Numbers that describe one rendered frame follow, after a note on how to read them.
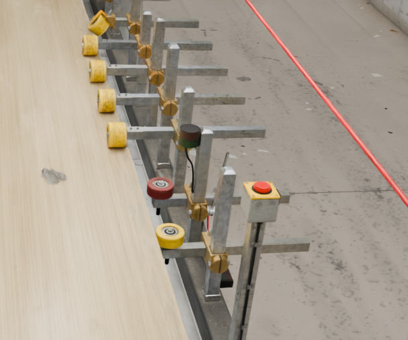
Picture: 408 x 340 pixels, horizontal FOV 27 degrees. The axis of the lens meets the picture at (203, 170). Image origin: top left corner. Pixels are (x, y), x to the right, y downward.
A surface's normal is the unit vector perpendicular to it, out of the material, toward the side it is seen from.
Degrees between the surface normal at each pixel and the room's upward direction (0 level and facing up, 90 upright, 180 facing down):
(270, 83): 0
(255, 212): 90
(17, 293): 0
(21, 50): 0
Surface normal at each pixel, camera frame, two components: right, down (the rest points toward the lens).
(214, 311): 0.11, -0.87
